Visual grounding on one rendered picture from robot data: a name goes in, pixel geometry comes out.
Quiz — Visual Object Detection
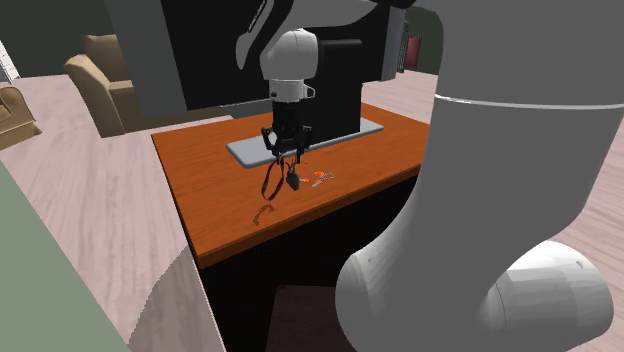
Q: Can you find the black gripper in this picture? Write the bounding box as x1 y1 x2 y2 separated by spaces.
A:
261 99 314 165

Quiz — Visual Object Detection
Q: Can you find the orange and silver key bunch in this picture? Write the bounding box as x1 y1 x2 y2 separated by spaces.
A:
298 169 338 189

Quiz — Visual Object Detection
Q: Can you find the black television with grey base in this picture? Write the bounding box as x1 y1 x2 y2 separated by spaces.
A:
225 38 385 170

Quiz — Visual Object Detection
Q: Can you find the orange-brown wooden table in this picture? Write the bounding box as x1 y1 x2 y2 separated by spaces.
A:
150 102 432 352

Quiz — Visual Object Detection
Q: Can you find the dark red chair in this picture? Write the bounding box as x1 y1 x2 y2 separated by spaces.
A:
403 31 423 71

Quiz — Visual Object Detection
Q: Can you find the tan armchair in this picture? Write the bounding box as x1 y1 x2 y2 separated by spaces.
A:
0 85 43 151
63 33 147 139

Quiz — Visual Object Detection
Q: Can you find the black lanyard with fob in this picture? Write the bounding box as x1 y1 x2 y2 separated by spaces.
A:
261 156 302 203

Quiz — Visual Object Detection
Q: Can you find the small brown curved handle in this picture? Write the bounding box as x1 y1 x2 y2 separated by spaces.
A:
252 203 277 227

